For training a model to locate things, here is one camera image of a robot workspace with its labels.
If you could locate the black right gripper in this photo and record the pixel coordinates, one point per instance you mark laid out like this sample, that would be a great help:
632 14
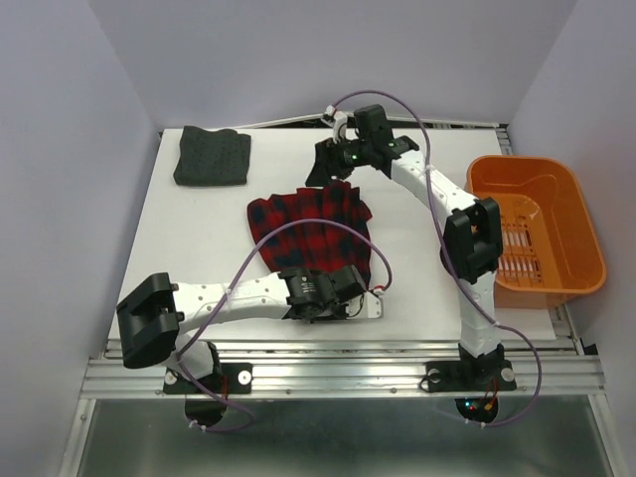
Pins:
327 163

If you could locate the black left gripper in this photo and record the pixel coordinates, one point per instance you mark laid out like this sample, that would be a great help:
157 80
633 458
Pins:
341 314

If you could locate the red black plaid skirt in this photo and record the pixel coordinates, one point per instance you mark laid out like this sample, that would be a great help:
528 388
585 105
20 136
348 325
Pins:
316 246

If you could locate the dark grey dotted skirt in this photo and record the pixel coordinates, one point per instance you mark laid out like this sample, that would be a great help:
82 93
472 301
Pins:
212 158

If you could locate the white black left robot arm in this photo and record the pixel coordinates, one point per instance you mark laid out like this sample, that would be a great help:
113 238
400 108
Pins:
158 319

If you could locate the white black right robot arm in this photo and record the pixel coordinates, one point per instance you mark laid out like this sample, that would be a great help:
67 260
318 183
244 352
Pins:
469 228

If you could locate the orange plastic bin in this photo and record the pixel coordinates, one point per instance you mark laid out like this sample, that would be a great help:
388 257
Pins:
551 253

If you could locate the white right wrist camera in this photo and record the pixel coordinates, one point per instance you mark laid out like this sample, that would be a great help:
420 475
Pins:
338 122

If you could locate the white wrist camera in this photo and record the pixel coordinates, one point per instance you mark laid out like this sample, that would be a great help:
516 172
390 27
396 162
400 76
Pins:
338 122
368 306

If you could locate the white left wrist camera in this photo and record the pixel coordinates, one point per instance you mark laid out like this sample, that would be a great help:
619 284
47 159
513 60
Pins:
368 306

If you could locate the aluminium extrusion frame rail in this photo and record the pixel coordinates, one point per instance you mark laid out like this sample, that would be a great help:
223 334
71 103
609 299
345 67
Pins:
363 369

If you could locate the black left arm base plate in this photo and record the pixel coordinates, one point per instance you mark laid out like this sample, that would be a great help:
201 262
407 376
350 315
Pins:
232 379

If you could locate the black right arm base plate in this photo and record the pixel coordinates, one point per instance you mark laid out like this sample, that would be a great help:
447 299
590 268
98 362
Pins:
460 376

